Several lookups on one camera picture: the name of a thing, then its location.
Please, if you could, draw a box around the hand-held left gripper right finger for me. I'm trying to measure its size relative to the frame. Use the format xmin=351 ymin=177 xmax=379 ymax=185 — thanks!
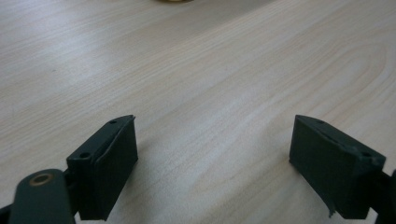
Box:
xmin=289 ymin=114 xmax=387 ymax=220

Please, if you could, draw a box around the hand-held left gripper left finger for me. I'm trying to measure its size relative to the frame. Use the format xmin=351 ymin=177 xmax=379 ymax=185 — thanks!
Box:
xmin=65 ymin=114 xmax=139 ymax=222

